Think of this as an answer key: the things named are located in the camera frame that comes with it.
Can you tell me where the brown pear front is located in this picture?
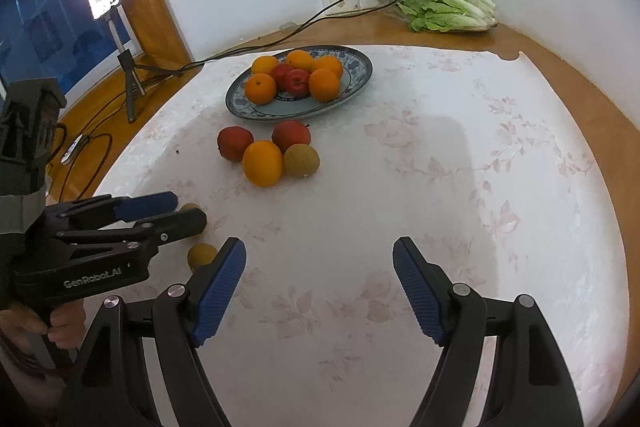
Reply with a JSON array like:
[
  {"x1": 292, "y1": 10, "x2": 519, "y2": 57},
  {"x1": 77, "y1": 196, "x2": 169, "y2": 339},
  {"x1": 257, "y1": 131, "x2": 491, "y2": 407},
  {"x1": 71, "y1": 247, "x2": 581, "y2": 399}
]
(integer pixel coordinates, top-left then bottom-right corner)
[{"x1": 186, "y1": 243, "x2": 218, "y2": 272}]

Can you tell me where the brown pear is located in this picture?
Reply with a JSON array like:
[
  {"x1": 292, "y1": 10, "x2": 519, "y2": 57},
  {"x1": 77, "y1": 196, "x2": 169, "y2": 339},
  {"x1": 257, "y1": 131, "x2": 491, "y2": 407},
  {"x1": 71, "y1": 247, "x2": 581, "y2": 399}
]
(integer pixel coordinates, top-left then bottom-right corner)
[
  {"x1": 186, "y1": 243, "x2": 218, "y2": 272},
  {"x1": 283, "y1": 144, "x2": 320, "y2": 179}
]

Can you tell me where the red apple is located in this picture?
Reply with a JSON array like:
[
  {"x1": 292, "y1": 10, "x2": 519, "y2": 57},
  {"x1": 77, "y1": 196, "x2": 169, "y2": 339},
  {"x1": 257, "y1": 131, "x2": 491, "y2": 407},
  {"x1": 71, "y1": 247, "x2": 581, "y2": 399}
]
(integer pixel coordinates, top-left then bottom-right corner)
[
  {"x1": 269, "y1": 63, "x2": 291, "y2": 92},
  {"x1": 271, "y1": 120, "x2": 311, "y2": 153},
  {"x1": 217, "y1": 126, "x2": 254, "y2": 162},
  {"x1": 285, "y1": 69, "x2": 310, "y2": 98}
]

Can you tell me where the large orange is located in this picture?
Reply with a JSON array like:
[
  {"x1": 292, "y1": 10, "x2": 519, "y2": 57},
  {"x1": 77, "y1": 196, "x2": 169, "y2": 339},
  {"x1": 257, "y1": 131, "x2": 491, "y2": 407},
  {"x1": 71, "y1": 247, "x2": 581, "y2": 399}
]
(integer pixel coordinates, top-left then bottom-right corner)
[{"x1": 250, "y1": 55, "x2": 280, "y2": 75}]

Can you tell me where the brown pear hidden back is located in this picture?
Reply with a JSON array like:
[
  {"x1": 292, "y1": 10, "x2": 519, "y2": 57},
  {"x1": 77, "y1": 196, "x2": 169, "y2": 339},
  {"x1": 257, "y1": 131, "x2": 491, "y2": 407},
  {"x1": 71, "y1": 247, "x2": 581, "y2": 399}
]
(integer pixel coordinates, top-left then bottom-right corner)
[{"x1": 180, "y1": 202, "x2": 207, "y2": 235}]

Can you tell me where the person's left hand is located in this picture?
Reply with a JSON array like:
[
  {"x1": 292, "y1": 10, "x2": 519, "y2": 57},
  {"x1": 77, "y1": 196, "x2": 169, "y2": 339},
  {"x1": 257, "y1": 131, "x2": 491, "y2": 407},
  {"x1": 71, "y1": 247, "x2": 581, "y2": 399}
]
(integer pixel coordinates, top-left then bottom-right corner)
[{"x1": 1, "y1": 300, "x2": 86, "y2": 352}]

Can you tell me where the black phone tripod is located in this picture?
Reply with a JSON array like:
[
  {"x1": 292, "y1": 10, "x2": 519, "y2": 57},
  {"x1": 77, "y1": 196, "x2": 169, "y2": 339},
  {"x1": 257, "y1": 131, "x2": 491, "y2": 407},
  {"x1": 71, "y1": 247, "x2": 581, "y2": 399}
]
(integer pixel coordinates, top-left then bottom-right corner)
[{"x1": 105, "y1": 6, "x2": 146, "y2": 124}]

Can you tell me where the pink floral tablecloth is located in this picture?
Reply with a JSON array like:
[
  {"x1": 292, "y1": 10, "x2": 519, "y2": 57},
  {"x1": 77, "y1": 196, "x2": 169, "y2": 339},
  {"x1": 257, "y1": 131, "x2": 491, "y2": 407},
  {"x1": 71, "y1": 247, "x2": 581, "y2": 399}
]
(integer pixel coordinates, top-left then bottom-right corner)
[{"x1": 99, "y1": 46, "x2": 629, "y2": 426}]

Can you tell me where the blue white porcelain plate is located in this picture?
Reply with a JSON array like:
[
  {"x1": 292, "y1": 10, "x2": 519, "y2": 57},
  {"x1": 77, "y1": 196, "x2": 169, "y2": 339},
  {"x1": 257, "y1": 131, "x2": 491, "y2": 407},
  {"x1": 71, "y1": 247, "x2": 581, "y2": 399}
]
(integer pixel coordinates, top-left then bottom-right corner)
[{"x1": 226, "y1": 46, "x2": 373, "y2": 122}]

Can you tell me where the bagged green lettuce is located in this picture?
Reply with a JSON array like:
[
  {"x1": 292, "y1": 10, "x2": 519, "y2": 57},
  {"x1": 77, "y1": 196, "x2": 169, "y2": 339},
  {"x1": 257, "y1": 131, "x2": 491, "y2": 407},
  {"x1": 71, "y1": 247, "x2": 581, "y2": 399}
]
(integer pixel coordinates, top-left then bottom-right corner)
[{"x1": 396, "y1": 0, "x2": 498, "y2": 34}]

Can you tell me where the black floor cable loop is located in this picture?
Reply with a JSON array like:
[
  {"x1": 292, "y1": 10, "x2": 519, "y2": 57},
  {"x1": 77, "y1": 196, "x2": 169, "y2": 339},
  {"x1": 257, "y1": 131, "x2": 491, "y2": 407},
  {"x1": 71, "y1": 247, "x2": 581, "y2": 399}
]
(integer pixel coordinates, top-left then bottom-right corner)
[{"x1": 56, "y1": 132, "x2": 114, "y2": 203}]

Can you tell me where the black power cable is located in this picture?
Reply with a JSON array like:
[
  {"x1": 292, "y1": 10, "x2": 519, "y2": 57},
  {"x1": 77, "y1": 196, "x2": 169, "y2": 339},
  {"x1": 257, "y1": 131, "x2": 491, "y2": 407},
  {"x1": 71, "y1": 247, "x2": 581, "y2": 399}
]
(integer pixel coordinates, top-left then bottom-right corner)
[{"x1": 134, "y1": 0, "x2": 402, "y2": 78}]

